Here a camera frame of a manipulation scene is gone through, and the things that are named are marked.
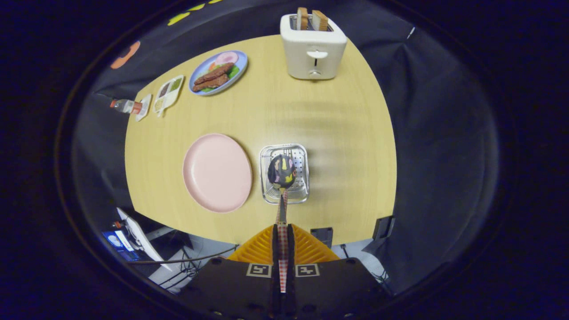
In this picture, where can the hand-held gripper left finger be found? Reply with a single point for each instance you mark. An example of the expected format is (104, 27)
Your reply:
(274, 298)

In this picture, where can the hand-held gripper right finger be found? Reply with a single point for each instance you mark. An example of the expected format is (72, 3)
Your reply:
(291, 298)

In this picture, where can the black table clamp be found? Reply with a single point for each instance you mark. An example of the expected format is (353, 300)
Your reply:
(322, 236)
(383, 226)

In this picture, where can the pink plate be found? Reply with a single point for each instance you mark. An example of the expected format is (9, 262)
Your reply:
(218, 173)

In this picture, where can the white flat panel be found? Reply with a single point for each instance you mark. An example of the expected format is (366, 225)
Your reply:
(142, 238)

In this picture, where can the blue lit screen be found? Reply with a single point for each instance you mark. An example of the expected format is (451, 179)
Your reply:
(118, 244)

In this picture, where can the brown sausage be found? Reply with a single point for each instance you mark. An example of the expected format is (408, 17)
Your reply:
(211, 83)
(215, 72)

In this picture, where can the green lettuce leaf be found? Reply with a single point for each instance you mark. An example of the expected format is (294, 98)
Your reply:
(234, 72)

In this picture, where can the white condiment tray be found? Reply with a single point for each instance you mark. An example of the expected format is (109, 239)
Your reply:
(169, 93)

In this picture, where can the white square coaster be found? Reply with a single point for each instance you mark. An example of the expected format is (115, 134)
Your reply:
(144, 106)

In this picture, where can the blue plate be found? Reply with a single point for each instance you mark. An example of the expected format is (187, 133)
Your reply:
(242, 62)

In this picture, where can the clear bottle red label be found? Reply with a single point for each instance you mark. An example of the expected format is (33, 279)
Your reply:
(124, 106)

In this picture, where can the pink ham slice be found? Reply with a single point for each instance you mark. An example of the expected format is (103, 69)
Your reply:
(226, 58)

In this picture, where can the white toaster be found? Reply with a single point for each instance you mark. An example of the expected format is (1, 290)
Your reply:
(311, 53)

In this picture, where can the brown toast slice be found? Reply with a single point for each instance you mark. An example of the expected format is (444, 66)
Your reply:
(320, 21)
(302, 18)

